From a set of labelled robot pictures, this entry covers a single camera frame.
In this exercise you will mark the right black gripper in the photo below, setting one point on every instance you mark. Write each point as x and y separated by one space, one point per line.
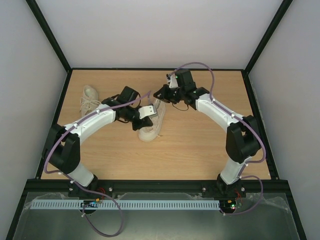
165 94

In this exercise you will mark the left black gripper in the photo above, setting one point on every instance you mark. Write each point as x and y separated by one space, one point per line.
146 122

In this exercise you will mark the white lace sneaker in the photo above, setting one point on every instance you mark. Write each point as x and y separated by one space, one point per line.
89 100
147 134

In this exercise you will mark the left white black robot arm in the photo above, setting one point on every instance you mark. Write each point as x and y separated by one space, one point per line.
62 148

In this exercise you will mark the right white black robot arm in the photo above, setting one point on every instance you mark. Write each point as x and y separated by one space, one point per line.
243 140

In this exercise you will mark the white lace sneaker tied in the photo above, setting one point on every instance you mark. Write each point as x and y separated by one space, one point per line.
89 100

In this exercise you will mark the left controller board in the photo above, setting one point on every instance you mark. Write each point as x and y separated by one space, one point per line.
93 203

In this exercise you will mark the controller board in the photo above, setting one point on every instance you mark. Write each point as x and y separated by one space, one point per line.
93 203
230 204

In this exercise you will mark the right controller board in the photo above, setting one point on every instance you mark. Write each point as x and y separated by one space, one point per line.
230 204

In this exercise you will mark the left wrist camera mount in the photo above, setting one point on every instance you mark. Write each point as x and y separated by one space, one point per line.
147 111

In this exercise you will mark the black aluminium frame rail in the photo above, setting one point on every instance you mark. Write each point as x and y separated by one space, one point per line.
208 187

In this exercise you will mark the light blue slotted cable duct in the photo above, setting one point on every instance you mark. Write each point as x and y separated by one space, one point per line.
64 204

